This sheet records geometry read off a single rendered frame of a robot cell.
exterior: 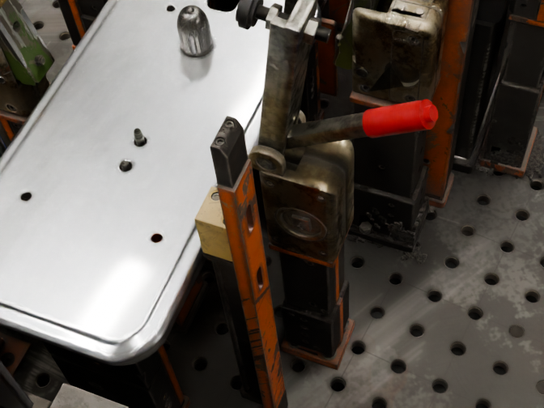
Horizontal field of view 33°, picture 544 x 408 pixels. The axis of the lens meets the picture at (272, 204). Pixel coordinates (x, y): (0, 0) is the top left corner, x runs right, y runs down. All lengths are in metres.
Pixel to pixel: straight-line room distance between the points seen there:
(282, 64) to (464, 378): 0.51
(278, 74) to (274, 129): 0.07
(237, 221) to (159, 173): 0.19
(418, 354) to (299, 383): 0.14
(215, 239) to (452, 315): 0.42
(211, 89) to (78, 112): 0.13
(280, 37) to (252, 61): 0.27
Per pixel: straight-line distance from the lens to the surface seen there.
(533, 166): 1.20
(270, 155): 0.72
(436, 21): 0.83
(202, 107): 0.86
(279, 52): 0.64
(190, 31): 0.88
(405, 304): 1.08
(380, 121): 0.67
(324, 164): 0.75
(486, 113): 1.22
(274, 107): 0.69
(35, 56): 0.94
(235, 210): 0.63
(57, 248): 0.80
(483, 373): 1.05
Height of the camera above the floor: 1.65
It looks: 56 degrees down
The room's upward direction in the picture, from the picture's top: 7 degrees counter-clockwise
